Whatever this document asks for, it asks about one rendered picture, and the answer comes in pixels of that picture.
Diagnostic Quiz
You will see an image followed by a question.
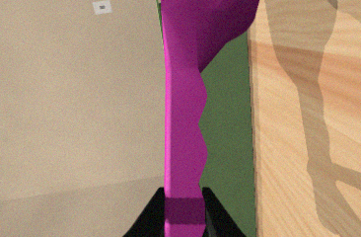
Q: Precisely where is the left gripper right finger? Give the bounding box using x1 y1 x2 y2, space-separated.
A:
202 187 247 237

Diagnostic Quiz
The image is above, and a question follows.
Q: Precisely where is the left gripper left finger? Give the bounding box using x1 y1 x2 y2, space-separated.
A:
122 187 165 237

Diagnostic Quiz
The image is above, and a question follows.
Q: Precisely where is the pink plastic scoop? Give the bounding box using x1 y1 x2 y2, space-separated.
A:
161 0 259 237

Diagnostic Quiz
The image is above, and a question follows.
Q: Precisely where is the green plastic litter pan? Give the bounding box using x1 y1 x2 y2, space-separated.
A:
198 31 256 237

